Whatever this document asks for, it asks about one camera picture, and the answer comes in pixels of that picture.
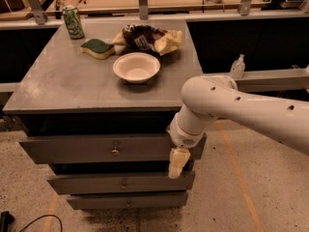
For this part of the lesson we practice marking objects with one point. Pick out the grey middle drawer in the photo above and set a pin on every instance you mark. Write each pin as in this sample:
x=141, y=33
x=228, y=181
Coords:
x=120, y=182

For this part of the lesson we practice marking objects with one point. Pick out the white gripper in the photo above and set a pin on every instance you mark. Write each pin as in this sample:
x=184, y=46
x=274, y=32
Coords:
x=183, y=136

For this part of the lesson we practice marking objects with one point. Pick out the crumpled chip bag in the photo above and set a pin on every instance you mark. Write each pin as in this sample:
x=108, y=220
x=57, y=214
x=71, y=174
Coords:
x=146, y=37

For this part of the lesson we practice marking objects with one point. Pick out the grey bottom drawer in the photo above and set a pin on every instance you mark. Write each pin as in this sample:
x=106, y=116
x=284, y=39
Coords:
x=128, y=200

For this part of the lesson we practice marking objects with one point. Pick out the green soda can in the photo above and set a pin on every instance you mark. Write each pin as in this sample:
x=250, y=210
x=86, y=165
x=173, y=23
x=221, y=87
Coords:
x=73, y=23

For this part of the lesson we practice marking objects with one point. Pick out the grey drawer cabinet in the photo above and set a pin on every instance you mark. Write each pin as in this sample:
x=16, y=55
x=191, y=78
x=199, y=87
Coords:
x=67, y=92

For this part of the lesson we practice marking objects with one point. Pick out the middle metal bracket post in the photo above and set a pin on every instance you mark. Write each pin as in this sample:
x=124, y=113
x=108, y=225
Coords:
x=143, y=9

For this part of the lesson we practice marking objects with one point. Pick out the metal bracket post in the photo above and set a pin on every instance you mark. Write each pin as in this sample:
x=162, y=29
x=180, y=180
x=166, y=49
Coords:
x=244, y=7
x=143, y=9
x=38, y=13

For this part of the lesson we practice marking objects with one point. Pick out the left metal bracket post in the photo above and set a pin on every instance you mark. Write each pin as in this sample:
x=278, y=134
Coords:
x=38, y=13

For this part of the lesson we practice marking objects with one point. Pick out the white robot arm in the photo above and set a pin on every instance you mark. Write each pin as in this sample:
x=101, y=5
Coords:
x=208, y=98

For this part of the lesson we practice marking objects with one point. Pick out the grey drawer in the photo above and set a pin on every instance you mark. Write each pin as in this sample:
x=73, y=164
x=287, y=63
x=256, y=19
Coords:
x=128, y=200
x=98, y=148
x=120, y=182

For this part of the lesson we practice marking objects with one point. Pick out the green yellow sponge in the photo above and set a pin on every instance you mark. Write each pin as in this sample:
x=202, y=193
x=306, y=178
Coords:
x=98, y=49

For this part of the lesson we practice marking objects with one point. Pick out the right metal bracket post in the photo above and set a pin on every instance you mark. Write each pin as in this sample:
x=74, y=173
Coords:
x=244, y=7

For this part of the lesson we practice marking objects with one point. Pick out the black object floor corner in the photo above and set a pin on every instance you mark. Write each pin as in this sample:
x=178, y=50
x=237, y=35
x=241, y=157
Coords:
x=5, y=220

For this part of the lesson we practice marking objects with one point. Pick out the grey top drawer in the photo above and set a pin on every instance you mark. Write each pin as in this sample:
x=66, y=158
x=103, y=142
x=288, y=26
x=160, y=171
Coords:
x=98, y=148

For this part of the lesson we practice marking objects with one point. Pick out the clear sanitizer bottle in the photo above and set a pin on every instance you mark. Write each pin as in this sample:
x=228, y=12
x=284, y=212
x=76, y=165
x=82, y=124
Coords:
x=238, y=68

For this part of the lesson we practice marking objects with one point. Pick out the white bowl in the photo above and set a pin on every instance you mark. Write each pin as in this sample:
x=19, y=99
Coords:
x=136, y=67

